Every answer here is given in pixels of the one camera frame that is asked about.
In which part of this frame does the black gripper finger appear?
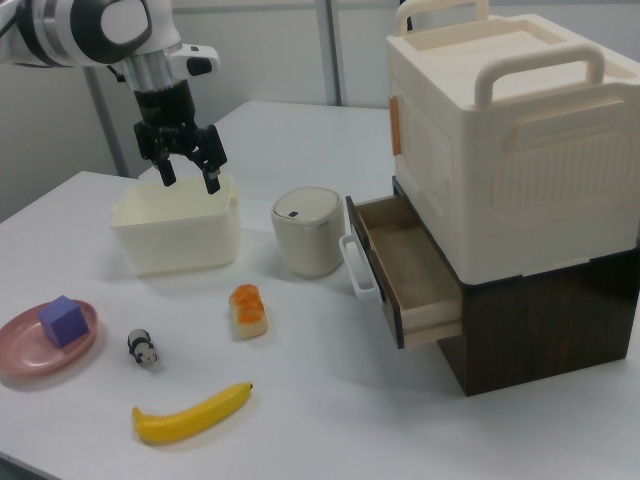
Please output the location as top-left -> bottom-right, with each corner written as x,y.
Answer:
186,128 -> 229,195
146,137 -> 178,188

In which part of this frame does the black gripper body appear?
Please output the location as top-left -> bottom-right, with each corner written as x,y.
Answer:
132,79 -> 217,162

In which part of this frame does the salmon sushi toy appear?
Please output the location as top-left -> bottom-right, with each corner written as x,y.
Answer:
228,283 -> 270,342

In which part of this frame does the small panda toy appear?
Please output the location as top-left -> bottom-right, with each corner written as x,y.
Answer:
126,328 -> 160,370

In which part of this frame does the open wooden drawer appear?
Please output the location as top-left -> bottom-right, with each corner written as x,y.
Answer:
345,193 -> 464,350

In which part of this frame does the yellow toy banana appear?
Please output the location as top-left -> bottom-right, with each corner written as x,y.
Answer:
131,381 -> 254,444

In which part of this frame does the dark wooden drawer cabinet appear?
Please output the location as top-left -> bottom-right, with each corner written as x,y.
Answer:
390,177 -> 640,398

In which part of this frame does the white plastic open bin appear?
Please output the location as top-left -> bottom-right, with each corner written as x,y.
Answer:
109,173 -> 241,278

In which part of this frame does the small cream lidded trash can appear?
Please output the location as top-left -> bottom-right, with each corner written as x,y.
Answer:
270,186 -> 346,278

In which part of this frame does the purple cube block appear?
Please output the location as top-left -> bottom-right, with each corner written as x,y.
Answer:
37,294 -> 91,348

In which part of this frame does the pink plastic plate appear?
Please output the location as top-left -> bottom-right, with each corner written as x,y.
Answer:
0,300 -> 100,381

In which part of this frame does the cream plastic storage box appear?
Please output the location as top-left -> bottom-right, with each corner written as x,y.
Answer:
385,0 -> 640,286

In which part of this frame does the white drawer handle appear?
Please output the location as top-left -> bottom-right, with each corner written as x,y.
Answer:
338,233 -> 379,302

